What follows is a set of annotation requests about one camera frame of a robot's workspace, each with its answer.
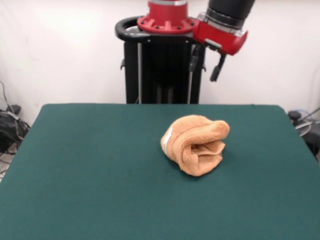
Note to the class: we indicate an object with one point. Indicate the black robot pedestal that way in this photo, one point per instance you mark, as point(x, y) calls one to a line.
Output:
point(162, 75)

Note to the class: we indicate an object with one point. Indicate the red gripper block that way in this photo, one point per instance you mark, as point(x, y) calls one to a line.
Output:
point(220, 40)

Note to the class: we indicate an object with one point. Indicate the orange terry towel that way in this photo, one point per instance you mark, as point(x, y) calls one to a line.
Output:
point(180, 150)

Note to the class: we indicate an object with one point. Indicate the dark green table cloth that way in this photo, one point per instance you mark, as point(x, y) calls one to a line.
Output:
point(100, 175)

